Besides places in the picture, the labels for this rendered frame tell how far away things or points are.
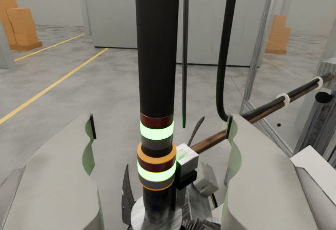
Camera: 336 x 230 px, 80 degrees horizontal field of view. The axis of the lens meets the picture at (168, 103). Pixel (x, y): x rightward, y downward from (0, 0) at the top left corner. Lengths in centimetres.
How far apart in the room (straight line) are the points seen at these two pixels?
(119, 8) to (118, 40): 103
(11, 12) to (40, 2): 640
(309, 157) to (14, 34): 842
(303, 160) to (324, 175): 7
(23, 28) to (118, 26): 299
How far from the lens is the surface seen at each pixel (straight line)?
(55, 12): 1431
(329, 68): 71
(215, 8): 569
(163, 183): 24
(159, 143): 20
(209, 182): 79
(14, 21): 841
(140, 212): 32
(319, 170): 67
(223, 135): 31
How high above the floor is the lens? 173
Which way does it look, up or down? 28 degrees down
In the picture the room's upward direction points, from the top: 2 degrees clockwise
